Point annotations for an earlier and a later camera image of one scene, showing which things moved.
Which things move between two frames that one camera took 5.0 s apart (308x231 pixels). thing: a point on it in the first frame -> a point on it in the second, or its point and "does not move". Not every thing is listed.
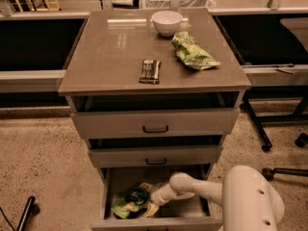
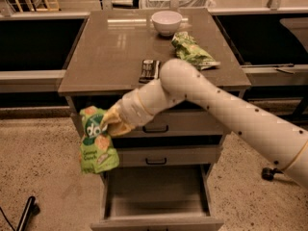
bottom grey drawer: x=192 y=213 does not move
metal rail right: x=283 y=74 does not move
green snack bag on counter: x=191 y=53 does not move
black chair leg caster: x=269 y=173 does not move
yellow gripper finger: x=149 y=187 -> x=118 y=128
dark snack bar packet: x=150 y=71 does not move
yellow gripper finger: x=152 y=209 -> x=113 y=115
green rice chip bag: x=132 y=201 -> x=98 y=150
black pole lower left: x=32 y=209 does not move
